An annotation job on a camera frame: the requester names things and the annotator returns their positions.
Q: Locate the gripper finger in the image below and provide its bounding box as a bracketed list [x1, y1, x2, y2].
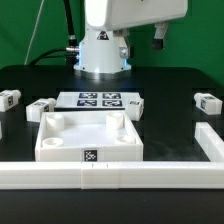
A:
[113, 29, 130, 59]
[152, 22, 168, 50]

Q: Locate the white square table top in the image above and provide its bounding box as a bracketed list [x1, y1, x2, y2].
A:
[35, 110, 143, 162]

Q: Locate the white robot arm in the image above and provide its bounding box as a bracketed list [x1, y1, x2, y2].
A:
[74, 0, 188, 80]

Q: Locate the white marker plate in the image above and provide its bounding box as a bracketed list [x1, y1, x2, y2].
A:
[56, 92, 140, 108]

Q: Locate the black thick cable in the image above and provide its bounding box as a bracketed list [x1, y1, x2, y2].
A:
[63, 0, 78, 66]

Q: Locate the black side cable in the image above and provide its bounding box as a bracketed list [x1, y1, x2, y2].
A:
[28, 47, 80, 66]

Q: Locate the thin white cable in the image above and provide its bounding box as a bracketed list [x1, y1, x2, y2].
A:
[23, 0, 46, 66]

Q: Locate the white front fence rail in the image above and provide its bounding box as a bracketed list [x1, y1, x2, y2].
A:
[0, 162, 224, 189]

